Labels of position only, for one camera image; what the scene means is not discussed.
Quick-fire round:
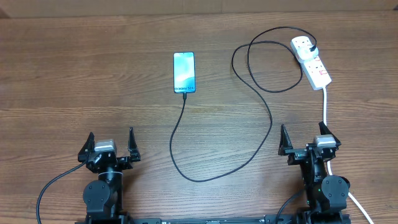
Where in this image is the white charger plug adapter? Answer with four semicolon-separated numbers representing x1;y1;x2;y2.
296;47;319;63

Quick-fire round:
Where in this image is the black USB charging cable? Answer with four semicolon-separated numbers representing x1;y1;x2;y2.
169;26;318;183

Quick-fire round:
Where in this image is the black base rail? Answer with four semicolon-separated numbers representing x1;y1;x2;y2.
75;215;351;224

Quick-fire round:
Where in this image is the Galaxy smartphone blue screen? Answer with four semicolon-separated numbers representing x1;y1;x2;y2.
174;52;196;93

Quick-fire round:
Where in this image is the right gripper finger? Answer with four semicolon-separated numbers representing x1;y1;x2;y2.
278;124;294;156
318;121;332;135

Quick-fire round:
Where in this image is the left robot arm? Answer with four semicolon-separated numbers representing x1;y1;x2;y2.
78;127;141;223

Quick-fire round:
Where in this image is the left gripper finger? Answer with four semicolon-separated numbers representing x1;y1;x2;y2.
77;132;95;162
127;127;141;162

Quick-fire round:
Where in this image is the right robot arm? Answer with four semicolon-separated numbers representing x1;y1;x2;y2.
278;121;351;223

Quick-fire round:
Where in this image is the white power strip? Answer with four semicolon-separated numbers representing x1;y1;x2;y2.
290;36;331;90

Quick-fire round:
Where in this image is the white power strip cord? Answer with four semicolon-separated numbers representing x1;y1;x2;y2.
322;86;375;224

